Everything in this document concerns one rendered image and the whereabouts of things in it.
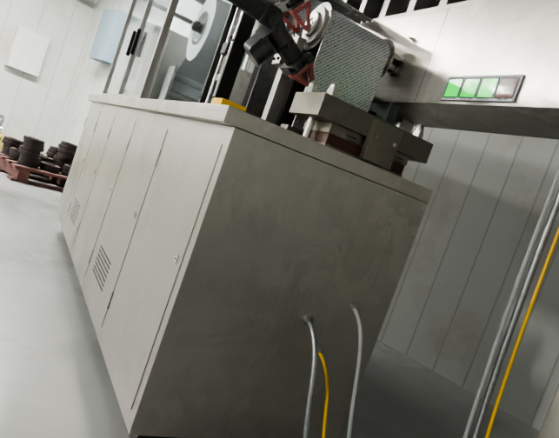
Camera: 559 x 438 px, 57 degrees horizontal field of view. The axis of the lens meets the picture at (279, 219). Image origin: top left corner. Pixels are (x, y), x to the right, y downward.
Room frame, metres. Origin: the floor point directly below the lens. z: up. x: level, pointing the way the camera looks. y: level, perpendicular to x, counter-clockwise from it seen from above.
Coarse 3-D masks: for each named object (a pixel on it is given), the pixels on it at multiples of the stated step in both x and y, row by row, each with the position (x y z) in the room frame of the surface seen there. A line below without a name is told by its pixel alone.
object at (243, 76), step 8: (256, 24) 2.21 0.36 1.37; (248, 56) 2.23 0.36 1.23; (248, 64) 2.23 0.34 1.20; (240, 72) 2.19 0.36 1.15; (248, 72) 2.21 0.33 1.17; (240, 80) 2.20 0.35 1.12; (248, 80) 2.21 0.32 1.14; (240, 88) 2.20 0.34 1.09; (232, 96) 2.19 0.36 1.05; (240, 96) 2.21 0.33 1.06; (240, 104) 2.22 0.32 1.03
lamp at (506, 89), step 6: (504, 78) 1.32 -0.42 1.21; (510, 78) 1.31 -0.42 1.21; (516, 78) 1.29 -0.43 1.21; (504, 84) 1.32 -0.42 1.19; (510, 84) 1.30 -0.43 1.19; (498, 90) 1.33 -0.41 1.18; (504, 90) 1.31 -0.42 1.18; (510, 90) 1.30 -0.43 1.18; (498, 96) 1.32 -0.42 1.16; (504, 96) 1.30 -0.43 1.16; (510, 96) 1.29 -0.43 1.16
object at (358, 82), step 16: (320, 48) 1.52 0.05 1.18; (336, 48) 1.54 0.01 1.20; (320, 64) 1.53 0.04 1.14; (336, 64) 1.55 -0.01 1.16; (352, 64) 1.58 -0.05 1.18; (320, 80) 1.54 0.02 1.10; (336, 80) 1.56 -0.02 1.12; (352, 80) 1.59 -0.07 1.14; (368, 80) 1.61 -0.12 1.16; (352, 96) 1.60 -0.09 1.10; (368, 96) 1.62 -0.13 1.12
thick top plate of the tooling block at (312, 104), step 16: (304, 96) 1.41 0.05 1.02; (320, 96) 1.34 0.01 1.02; (304, 112) 1.39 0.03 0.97; (320, 112) 1.33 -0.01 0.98; (336, 112) 1.35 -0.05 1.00; (352, 112) 1.37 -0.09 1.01; (352, 128) 1.38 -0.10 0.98; (368, 128) 1.40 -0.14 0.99; (400, 144) 1.46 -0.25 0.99; (416, 144) 1.49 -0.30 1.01; (432, 144) 1.52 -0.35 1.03; (416, 160) 1.52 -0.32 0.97
